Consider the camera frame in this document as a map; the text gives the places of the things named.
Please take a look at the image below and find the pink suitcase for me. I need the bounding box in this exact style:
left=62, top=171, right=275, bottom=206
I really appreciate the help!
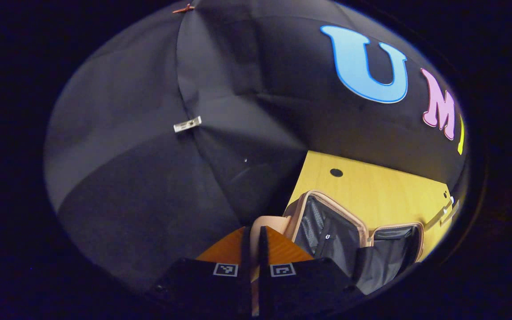
left=249, top=190, right=425, bottom=296

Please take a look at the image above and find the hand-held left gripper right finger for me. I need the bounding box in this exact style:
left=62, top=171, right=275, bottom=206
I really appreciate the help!
left=258, top=225, right=366, bottom=318

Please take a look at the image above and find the pale slim bar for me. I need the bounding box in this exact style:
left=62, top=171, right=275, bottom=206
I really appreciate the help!
left=424, top=199, right=460, bottom=228

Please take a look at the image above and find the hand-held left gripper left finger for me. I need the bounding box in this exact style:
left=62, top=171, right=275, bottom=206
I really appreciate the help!
left=153, top=226, right=254, bottom=318

